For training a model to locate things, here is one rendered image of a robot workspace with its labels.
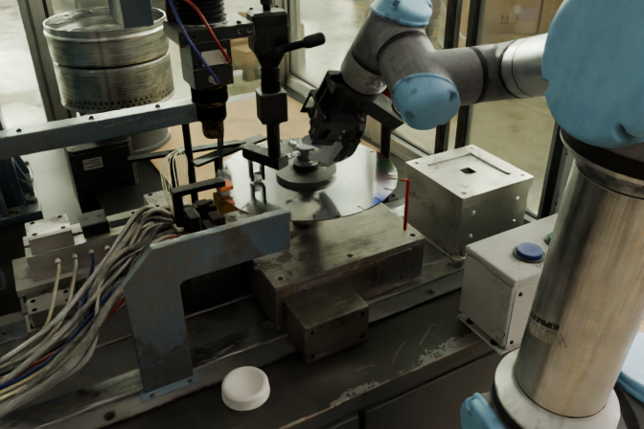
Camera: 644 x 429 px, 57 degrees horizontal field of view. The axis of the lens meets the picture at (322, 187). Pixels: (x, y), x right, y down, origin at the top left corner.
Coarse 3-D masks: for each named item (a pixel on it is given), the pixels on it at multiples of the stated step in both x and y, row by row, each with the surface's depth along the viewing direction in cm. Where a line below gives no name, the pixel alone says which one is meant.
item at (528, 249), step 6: (522, 246) 93; (528, 246) 93; (534, 246) 93; (522, 252) 92; (528, 252) 92; (534, 252) 92; (540, 252) 92; (528, 258) 91; (534, 258) 91; (540, 258) 92
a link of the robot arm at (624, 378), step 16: (640, 336) 66; (640, 352) 63; (624, 368) 61; (640, 368) 61; (624, 384) 60; (640, 384) 59; (624, 400) 59; (640, 400) 59; (624, 416) 58; (640, 416) 59
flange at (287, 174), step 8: (288, 160) 110; (296, 160) 106; (288, 168) 107; (296, 168) 105; (304, 168) 104; (312, 168) 105; (320, 168) 106; (328, 168) 107; (280, 176) 104; (288, 176) 104; (296, 176) 104; (304, 176) 104; (312, 176) 104; (320, 176) 104; (328, 176) 104; (288, 184) 103; (296, 184) 102; (304, 184) 102; (312, 184) 102; (320, 184) 103
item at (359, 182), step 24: (264, 144) 119; (240, 168) 109; (264, 168) 109; (336, 168) 109; (360, 168) 109; (384, 168) 109; (240, 192) 101; (264, 192) 101; (288, 192) 101; (312, 192) 101; (336, 192) 101; (360, 192) 101; (384, 192) 100; (312, 216) 94; (336, 216) 94
